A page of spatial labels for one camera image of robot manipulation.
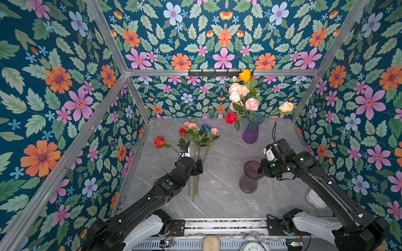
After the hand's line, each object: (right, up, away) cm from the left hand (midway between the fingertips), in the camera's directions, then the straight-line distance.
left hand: (197, 157), depth 79 cm
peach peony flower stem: (+24, +37, +4) cm, 44 cm away
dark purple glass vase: (+24, -8, -11) cm, 27 cm away
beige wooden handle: (+7, -35, -13) cm, 38 cm away
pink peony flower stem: (+29, +28, +3) cm, 40 cm away
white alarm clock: (+25, -35, -13) cm, 45 cm away
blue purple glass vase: (+33, +12, +24) cm, 43 cm away
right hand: (+29, -5, -5) cm, 30 cm away
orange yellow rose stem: (+30, +35, +5) cm, 47 cm away
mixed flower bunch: (-2, +9, +25) cm, 26 cm away
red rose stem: (+16, +20, -7) cm, 26 cm away
